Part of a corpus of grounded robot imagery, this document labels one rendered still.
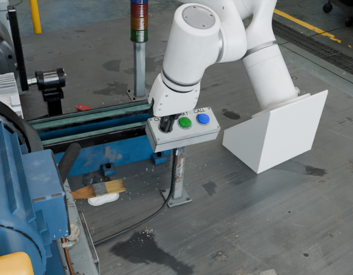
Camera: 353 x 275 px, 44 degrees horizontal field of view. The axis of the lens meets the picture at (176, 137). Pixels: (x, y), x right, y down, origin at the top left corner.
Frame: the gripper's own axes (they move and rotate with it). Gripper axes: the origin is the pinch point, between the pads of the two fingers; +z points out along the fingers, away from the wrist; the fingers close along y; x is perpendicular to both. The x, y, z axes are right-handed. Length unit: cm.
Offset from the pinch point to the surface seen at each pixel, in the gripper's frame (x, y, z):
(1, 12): -68, 29, 22
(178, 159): 3.5, -4.5, 13.6
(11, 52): -46, 29, 18
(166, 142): 3.5, 0.8, 3.7
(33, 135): -2.6, 30.0, -0.7
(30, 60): -82, 21, 62
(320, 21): -211, -289, 196
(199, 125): 1.5, -8.4, 2.5
